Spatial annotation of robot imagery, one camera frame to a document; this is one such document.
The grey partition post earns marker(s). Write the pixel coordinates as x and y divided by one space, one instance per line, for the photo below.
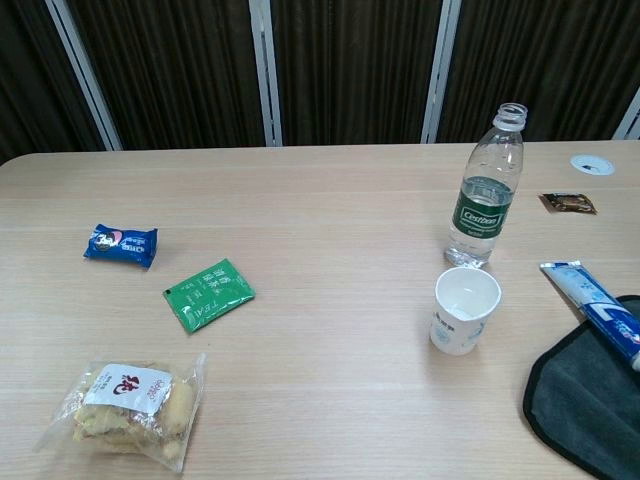
440 75
629 120
265 75
82 70

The small brown sachet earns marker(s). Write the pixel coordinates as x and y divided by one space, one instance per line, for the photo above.
567 202

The transparent plastic water bottle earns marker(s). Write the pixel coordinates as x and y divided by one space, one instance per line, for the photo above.
481 215

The clear bag of pastries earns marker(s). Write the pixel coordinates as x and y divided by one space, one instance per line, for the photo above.
125 410

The dark grey cloth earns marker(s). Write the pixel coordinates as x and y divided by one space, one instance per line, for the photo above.
585 400

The blue cookie packet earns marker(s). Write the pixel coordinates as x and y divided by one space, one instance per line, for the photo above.
120 245

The blue white toothpaste tube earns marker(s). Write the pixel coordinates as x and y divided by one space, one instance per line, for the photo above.
595 300

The green tea sachet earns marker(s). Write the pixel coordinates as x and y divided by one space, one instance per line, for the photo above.
209 295

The white paper cup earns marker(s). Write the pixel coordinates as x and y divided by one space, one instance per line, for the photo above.
457 325

